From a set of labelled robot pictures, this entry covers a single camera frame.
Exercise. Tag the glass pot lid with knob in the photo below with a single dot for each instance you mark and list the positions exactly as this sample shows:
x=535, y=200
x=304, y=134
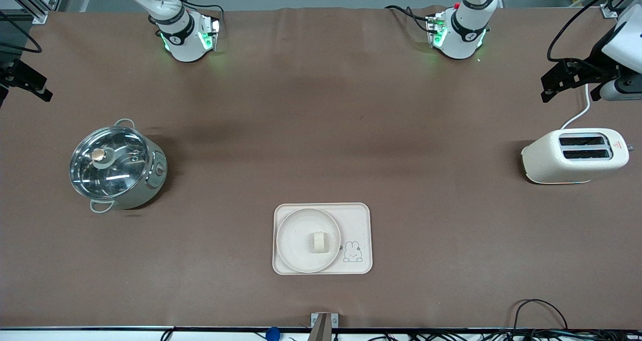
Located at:
x=115, y=165

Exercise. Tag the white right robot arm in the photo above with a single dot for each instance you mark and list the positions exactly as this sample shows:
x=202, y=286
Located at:
x=175, y=35

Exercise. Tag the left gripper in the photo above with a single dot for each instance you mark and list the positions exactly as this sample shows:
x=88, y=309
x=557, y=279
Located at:
x=595, y=61

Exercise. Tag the small blue round object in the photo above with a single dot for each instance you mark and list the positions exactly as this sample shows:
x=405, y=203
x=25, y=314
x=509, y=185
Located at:
x=272, y=334

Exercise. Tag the small white steamed bun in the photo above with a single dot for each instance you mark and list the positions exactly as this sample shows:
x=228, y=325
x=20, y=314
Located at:
x=318, y=242

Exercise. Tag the brown table cover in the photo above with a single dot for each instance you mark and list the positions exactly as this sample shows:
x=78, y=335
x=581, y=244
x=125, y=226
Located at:
x=301, y=130

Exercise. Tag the steel electric cooking pot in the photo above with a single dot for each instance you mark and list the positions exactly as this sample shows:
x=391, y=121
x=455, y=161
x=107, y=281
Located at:
x=150, y=178

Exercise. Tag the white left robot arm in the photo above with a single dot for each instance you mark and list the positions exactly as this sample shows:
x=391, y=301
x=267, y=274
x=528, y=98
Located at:
x=466, y=30

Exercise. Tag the round cream plate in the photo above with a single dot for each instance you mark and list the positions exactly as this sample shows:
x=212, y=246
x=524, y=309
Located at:
x=296, y=240

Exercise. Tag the cream two-slot toaster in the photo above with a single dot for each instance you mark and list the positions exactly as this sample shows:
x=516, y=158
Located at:
x=551, y=165

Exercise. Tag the grey metal camera bracket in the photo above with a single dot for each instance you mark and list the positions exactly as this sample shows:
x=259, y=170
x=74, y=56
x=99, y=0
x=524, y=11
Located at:
x=323, y=326

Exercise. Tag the cream rabbit print tray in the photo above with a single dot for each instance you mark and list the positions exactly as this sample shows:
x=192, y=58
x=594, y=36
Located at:
x=358, y=220

